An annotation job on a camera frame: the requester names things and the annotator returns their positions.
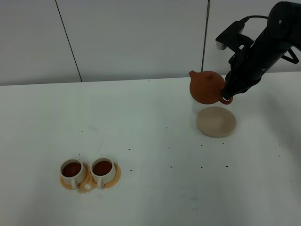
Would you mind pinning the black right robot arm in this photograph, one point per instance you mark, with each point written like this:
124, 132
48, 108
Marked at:
283, 22

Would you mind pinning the left orange saucer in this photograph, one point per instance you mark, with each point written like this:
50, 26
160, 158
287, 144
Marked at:
81, 184

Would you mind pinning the left white teacup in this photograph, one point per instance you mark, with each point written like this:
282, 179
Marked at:
73, 173

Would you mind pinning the right orange saucer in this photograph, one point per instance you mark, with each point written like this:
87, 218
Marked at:
113, 182

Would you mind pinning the right white teacup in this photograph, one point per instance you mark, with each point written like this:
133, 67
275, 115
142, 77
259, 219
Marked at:
103, 171

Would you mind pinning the white teacup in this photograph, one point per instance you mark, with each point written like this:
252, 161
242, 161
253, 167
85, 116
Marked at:
73, 173
103, 171

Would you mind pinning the beige round teapot coaster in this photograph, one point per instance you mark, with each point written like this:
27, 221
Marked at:
216, 122

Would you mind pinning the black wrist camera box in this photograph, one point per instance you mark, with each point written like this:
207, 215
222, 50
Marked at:
233, 38

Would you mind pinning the brown clay teapot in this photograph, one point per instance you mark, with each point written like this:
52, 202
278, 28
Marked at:
206, 87

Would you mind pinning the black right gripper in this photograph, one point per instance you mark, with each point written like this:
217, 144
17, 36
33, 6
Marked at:
246, 69

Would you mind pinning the orange saucer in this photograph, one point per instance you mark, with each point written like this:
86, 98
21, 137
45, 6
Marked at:
81, 184
113, 182

